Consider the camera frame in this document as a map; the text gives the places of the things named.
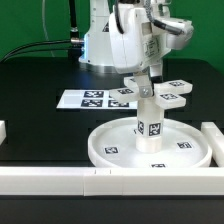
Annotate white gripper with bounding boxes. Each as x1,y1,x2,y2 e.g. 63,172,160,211
109,4,194,98

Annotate white cross-shaped table base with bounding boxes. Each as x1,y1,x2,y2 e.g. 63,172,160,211
109,77,193,109

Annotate white round table top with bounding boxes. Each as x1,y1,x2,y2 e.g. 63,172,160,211
88,117,212,168

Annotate white marker sheet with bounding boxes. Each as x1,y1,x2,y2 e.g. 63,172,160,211
57,90,137,110

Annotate black cables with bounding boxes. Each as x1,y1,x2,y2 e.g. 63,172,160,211
0,0,84,64

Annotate white right fence rail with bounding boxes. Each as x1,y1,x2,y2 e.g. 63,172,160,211
201,122,224,168

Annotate white fence rail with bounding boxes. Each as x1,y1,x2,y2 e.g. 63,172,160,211
0,167,224,196
0,120,6,145
201,122,224,168

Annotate white left fence rail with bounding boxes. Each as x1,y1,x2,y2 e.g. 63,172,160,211
0,120,6,145

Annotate white front fence rail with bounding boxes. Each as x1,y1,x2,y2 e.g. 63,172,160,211
0,167,224,196

